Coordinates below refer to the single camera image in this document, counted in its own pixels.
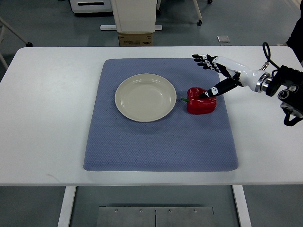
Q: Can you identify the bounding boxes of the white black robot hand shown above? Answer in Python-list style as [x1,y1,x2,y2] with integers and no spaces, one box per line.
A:
[192,54,264,98]

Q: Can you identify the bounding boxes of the red bell pepper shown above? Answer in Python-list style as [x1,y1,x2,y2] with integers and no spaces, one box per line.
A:
[181,87,217,114]

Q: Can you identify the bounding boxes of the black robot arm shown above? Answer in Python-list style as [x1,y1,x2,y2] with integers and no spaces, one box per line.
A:
[255,65,303,126]

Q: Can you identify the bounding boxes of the cream round plate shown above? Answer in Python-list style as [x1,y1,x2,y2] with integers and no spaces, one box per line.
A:
[115,73,177,122]

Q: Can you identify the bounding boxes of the metal floor plate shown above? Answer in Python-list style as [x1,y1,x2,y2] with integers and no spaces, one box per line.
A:
[97,206,215,227]

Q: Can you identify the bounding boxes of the small grey floor tile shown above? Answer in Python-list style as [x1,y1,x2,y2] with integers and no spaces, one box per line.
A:
[217,35,230,44]

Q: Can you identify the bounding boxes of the blue textured mat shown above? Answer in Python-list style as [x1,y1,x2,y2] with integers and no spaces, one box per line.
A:
[83,58,238,172]

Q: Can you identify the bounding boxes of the cardboard box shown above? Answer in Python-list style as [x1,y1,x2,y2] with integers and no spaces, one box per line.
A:
[118,33,153,47]

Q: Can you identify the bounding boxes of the right white table leg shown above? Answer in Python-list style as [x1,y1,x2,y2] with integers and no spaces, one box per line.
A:
[232,185,252,227]

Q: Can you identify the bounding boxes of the white table leg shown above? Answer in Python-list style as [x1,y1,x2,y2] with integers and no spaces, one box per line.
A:
[57,186,76,227]
[232,185,252,227]

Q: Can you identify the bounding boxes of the white cabinet with slot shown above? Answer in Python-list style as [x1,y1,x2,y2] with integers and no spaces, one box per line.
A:
[69,0,112,13]

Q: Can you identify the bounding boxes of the left white table leg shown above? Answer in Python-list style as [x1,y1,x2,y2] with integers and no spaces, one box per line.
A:
[57,186,76,227]

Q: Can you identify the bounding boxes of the black looped cable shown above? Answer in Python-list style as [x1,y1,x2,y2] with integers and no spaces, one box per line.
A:
[262,42,285,71]

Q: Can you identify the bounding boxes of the white rolling chair frame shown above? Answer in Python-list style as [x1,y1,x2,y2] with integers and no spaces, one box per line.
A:
[156,0,203,26]

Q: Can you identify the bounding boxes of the white pedestal column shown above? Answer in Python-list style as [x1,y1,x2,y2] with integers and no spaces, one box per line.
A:
[100,0,162,34]

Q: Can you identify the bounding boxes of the white frame with caster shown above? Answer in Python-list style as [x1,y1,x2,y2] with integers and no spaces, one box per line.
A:
[0,16,33,70]

